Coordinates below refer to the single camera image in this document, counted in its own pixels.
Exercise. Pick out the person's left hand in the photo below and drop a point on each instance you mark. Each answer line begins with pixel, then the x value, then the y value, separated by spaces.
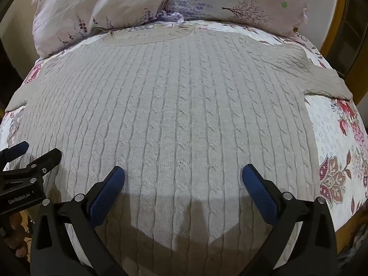
pixel 15 230

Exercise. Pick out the lavender tree print pillow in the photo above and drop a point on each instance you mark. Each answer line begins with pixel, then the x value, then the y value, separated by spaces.
pixel 235 0

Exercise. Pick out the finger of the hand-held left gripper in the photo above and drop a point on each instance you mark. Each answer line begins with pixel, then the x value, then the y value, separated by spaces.
pixel 13 151
pixel 37 164

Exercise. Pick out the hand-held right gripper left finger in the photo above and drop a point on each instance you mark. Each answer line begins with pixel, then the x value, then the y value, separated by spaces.
pixel 107 190

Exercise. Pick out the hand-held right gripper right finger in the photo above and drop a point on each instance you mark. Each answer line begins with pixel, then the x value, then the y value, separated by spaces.
pixel 258 190

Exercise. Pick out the wooden bed frame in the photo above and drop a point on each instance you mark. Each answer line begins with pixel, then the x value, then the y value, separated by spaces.
pixel 336 26

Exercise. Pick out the pink floral pillow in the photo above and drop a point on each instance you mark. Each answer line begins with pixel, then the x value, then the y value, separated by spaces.
pixel 95 8

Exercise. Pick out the floral bed sheet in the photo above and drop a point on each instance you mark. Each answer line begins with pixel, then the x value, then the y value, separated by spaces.
pixel 336 155

